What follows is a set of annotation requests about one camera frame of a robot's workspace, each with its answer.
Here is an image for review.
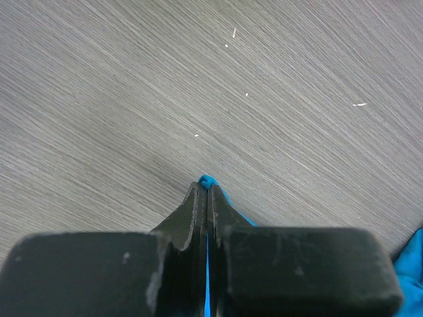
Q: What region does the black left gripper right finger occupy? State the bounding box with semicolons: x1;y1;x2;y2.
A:
208;185;403;316

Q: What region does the blue t shirt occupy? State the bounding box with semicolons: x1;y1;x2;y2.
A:
198;175;422;317

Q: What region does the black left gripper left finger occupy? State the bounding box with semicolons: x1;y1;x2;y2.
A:
1;182;207;316

